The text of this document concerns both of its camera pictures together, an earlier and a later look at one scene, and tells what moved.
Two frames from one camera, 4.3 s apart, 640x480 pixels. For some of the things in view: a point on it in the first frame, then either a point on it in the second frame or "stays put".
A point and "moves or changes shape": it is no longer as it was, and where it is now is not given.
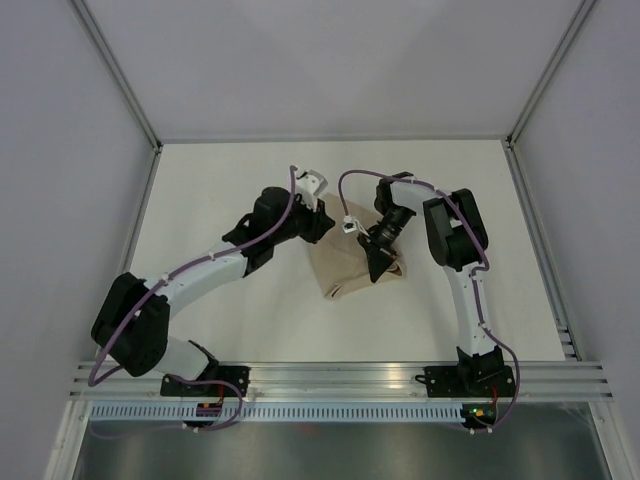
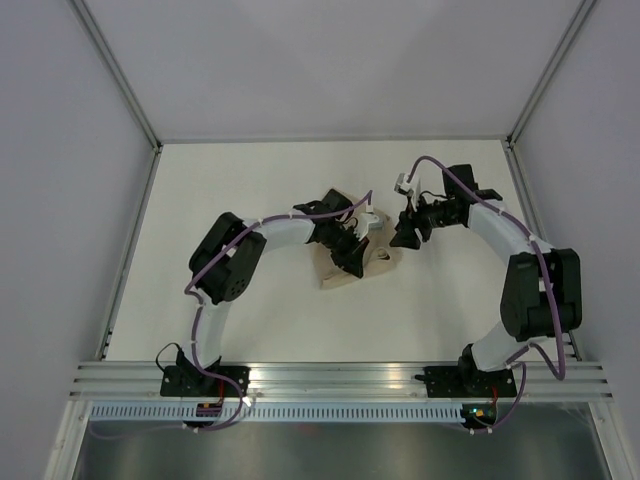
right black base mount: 469,380 stays put
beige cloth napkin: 341,264 moves or changes shape
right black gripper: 380,255 -> 406,236
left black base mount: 239,375 stays put
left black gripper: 319,222 -> 352,260
